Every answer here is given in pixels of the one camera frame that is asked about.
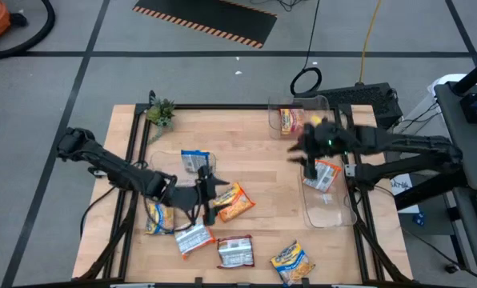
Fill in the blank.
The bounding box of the orange Maruchan noodle packet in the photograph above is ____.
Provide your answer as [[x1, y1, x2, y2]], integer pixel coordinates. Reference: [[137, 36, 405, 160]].
[[212, 182, 257, 224], [174, 222, 216, 260], [302, 158, 343, 194]]

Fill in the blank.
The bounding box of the white round object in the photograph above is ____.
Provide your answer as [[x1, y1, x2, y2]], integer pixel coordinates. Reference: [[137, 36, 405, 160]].
[[427, 73, 477, 101]]

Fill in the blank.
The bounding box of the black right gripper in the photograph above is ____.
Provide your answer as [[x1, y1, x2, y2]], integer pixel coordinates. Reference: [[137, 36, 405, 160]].
[[287, 119, 362, 181]]

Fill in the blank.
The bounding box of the grey equipment cart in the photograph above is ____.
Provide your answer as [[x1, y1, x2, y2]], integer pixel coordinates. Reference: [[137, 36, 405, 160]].
[[434, 54, 477, 281]]

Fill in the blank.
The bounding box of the black hazard-striped floor mat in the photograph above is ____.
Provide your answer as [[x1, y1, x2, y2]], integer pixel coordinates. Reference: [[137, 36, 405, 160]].
[[133, 0, 279, 50]]

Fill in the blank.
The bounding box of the black vacuum hose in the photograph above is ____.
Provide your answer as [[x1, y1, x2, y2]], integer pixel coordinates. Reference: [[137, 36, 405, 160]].
[[0, 0, 57, 61]]

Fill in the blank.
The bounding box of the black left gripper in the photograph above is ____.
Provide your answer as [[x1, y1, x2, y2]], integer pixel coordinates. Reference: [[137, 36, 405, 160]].
[[168, 166, 230, 227]]

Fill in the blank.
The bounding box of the white paper label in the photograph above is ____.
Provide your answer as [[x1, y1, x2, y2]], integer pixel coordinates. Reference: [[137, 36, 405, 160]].
[[389, 172, 422, 215]]

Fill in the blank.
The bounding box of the black base cable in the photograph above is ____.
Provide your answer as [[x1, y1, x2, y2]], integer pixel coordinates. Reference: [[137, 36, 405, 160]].
[[79, 184, 118, 239]]

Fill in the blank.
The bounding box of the blue Maruchan noodle packet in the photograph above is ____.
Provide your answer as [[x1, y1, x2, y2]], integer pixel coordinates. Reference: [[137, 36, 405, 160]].
[[180, 149, 211, 174], [144, 202, 175, 236], [270, 239, 316, 287]]

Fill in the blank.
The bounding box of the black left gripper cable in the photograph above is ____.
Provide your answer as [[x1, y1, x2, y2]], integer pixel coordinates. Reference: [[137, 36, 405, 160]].
[[142, 175, 202, 235]]

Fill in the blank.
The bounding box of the black looped floor cable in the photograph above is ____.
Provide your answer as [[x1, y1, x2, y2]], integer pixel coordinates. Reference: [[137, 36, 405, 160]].
[[289, 0, 323, 97]]

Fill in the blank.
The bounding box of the small green succulent plant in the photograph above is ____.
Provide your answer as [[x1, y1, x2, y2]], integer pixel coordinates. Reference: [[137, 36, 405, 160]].
[[146, 98, 176, 143]]

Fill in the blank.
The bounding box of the black computer case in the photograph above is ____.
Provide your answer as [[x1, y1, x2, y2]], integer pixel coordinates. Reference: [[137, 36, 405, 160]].
[[294, 82, 404, 131]]

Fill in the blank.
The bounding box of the black aluminium table frame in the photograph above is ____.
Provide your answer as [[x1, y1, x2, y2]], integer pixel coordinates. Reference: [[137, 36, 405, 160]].
[[72, 102, 415, 288]]

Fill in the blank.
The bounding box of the clear plastic bin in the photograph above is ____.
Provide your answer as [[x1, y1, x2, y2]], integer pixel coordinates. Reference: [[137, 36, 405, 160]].
[[300, 158, 359, 230], [267, 94, 332, 137], [149, 150, 218, 189]]

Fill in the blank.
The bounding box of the black floor cable with plug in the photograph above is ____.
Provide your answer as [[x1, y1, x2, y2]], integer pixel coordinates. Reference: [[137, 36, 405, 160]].
[[398, 227, 477, 287]]

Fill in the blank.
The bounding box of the yellow floor cable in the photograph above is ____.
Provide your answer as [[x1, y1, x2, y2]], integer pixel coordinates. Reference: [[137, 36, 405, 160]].
[[359, 0, 384, 84]]

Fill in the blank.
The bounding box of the red Maruchan noodle packet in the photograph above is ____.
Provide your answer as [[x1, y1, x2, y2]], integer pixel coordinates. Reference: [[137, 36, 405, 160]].
[[279, 107, 306, 136], [216, 234, 255, 270]]

